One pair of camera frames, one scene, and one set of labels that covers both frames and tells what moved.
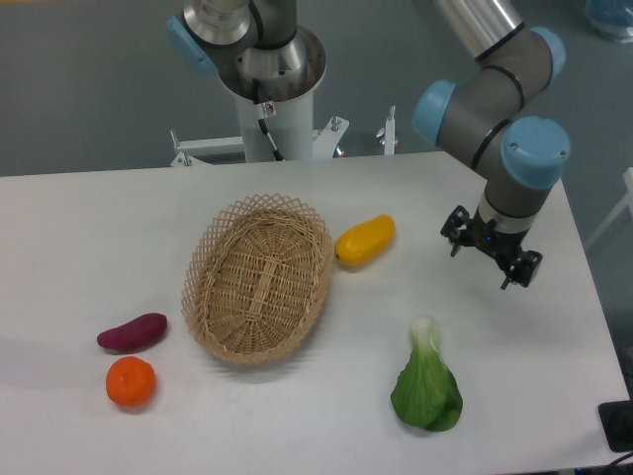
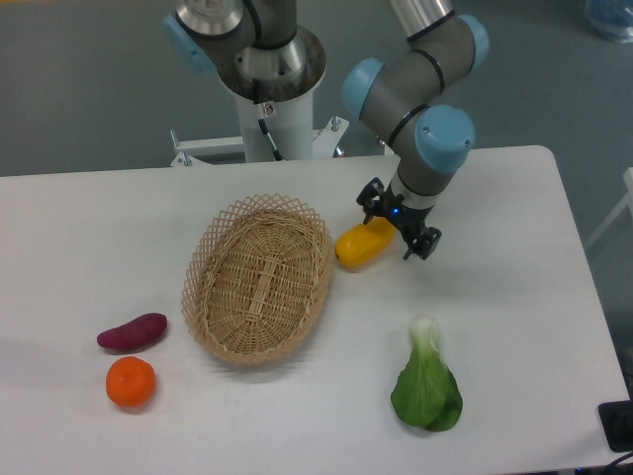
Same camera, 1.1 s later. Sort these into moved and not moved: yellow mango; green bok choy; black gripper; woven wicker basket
Moved: black gripper
Not moved: green bok choy; yellow mango; woven wicker basket
